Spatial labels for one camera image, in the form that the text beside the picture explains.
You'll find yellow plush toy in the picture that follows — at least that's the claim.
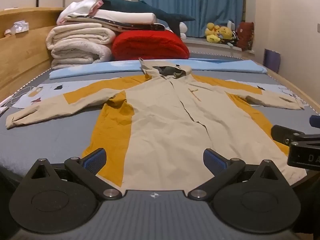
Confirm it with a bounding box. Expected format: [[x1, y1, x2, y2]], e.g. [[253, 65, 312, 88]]
[[219, 26, 237, 46], [204, 22, 222, 43]]

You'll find crumpled plastic bag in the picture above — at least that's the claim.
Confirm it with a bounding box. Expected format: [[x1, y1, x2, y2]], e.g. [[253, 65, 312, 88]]
[[4, 20, 29, 36]]

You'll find wooden bed frame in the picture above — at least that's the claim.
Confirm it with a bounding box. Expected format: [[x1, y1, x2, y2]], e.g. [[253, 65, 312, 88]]
[[0, 7, 320, 113]]

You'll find beige and mustard jacket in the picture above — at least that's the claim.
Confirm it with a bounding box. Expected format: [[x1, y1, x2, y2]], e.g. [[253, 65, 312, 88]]
[[5, 57, 308, 188]]

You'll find blue curtain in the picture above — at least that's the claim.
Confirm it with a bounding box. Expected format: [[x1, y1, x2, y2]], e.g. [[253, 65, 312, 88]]
[[139, 0, 245, 38]]

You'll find purple box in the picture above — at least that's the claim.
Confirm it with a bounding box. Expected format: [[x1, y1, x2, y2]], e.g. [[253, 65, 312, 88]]
[[263, 49, 282, 74]]

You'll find dark blue shark plush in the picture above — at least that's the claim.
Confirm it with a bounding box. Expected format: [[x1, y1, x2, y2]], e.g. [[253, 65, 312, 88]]
[[100, 0, 196, 37]]

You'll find grey bed mattress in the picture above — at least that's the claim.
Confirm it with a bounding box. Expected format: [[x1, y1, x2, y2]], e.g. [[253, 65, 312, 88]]
[[0, 55, 320, 180]]

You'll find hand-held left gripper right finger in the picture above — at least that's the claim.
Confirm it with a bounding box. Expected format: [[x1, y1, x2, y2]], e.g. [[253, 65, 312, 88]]
[[188, 149, 290, 201]]

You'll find pink and white cloth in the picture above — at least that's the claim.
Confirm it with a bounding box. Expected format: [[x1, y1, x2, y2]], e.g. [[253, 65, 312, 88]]
[[57, 0, 103, 24]]

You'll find red folded blanket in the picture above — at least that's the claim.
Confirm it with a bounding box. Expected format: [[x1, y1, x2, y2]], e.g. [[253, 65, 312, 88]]
[[112, 30, 190, 61]]

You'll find white folded pillow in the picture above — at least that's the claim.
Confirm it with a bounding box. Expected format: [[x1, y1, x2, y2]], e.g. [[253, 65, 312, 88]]
[[94, 9, 157, 25]]

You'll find white folded quilt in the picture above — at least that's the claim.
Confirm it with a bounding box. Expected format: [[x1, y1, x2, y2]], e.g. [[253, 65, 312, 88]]
[[46, 22, 117, 70]]

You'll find white pink folded bedding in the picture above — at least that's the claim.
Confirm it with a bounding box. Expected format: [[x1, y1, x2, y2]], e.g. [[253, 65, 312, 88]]
[[64, 17, 166, 32]]

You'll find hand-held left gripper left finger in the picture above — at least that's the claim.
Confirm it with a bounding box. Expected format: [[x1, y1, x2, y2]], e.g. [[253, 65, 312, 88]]
[[24, 148, 123, 201]]

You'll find white plush toy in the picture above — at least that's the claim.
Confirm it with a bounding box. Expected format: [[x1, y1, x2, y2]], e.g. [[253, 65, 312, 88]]
[[179, 21, 188, 40]]

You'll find light blue folded sheet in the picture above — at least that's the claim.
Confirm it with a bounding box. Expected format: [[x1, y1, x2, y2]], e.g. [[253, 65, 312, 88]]
[[49, 57, 268, 80]]

